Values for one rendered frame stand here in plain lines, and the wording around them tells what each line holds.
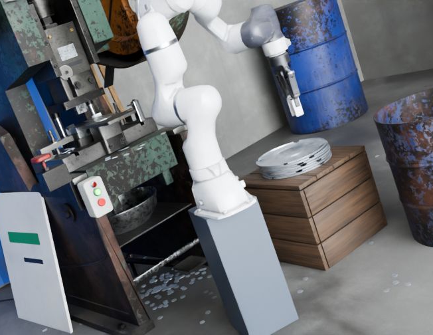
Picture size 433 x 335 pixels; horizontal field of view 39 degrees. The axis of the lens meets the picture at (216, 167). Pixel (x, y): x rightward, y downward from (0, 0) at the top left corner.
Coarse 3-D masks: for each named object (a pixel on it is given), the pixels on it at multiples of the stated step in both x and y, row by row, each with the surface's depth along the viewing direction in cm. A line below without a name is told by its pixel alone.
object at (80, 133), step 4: (88, 120) 255; (80, 124) 250; (72, 128) 247; (76, 128) 245; (88, 128) 248; (68, 132) 251; (72, 132) 248; (76, 132) 246; (80, 132) 246; (84, 132) 247; (88, 132) 248; (76, 136) 247; (80, 136) 246
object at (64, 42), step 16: (48, 32) 235; (64, 32) 239; (64, 48) 239; (80, 48) 243; (64, 64) 239; (80, 64) 243; (48, 80) 245; (64, 80) 239; (80, 80) 240; (64, 96) 240
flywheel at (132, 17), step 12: (108, 0) 270; (120, 0) 263; (108, 12) 274; (120, 12) 267; (132, 12) 265; (120, 24) 271; (132, 24) 264; (120, 36) 274; (132, 36) 265; (120, 48) 272; (132, 48) 266
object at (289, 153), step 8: (288, 144) 260; (296, 144) 256; (304, 144) 251; (312, 144) 247; (320, 144) 243; (272, 152) 257; (280, 152) 250; (288, 152) 246; (296, 152) 242; (304, 152) 240; (312, 152) 236; (264, 160) 249; (272, 160) 245; (280, 160) 241; (288, 160) 237; (296, 160) 232
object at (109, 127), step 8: (120, 112) 242; (128, 112) 232; (136, 112) 234; (96, 120) 239; (104, 120) 234; (112, 120) 227; (80, 128) 243; (96, 128) 238; (104, 128) 238; (112, 128) 240; (120, 128) 243; (96, 136) 240; (104, 136) 238; (112, 136) 240; (120, 136) 243; (104, 144) 239; (112, 144) 240; (120, 144) 243
